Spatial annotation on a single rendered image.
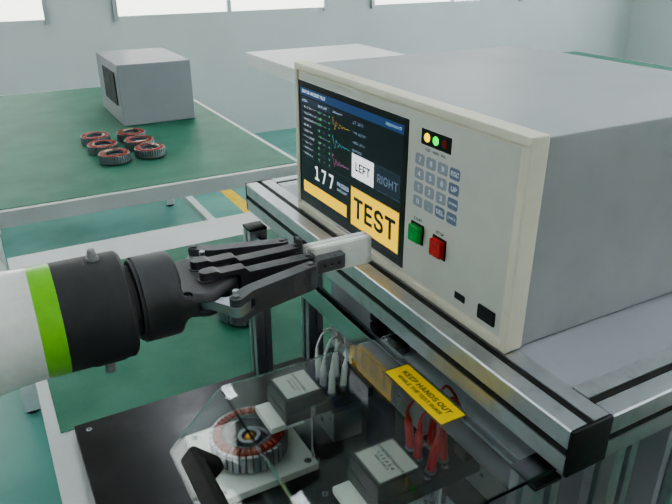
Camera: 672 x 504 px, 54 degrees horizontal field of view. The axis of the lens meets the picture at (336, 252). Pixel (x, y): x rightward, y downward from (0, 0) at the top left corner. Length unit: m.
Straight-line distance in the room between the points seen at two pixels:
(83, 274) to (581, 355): 0.44
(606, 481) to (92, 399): 0.85
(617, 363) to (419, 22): 5.91
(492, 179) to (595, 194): 0.10
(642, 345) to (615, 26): 7.70
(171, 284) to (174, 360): 0.73
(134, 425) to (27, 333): 0.60
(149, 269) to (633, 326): 0.47
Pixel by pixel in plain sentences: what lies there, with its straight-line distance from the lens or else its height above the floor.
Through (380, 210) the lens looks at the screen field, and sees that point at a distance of 0.75.
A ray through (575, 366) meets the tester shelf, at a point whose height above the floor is 1.11.
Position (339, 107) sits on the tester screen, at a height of 1.28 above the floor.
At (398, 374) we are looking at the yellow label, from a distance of 0.68.
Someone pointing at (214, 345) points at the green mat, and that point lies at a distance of 1.31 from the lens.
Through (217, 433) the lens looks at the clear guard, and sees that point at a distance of 0.64.
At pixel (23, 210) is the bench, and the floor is 0.74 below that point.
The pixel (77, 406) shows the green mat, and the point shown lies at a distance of 1.22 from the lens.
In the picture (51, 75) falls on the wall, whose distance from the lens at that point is 5.29.
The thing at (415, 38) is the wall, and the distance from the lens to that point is 6.44.
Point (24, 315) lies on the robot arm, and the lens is 0.54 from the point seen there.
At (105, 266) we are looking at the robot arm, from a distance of 0.56.
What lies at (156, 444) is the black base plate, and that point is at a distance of 1.07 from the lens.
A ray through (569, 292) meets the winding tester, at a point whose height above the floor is 1.16.
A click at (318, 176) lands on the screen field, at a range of 0.88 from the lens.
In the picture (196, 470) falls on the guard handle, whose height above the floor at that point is 1.06.
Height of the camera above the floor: 1.46
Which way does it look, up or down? 25 degrees down
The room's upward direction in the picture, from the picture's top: straight up
